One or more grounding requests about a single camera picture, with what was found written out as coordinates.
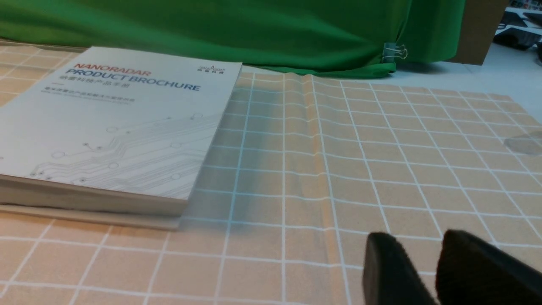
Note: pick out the white product brochure book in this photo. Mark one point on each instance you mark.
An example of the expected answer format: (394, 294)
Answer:
(114, 130)

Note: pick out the beige booklet under brochure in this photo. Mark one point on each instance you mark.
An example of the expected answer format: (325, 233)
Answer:
(118, 219)

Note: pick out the brown cardboard panel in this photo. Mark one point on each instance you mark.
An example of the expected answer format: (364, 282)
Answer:
(480, 20)

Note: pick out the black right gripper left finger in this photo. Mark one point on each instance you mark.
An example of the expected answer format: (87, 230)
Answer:
(389, 277)

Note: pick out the green backdrop cloth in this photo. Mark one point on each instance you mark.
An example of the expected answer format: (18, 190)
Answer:
(326, 38)

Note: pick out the orange grid tablecloth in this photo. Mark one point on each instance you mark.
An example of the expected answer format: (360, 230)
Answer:
(303, 169)

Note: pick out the silver binder clip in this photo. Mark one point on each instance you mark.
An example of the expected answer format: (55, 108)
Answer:
(392, 51)

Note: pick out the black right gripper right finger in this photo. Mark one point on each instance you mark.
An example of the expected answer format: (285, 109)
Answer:
(471, 271)

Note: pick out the dark background clutter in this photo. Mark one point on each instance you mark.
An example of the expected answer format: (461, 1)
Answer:
(520, 28)

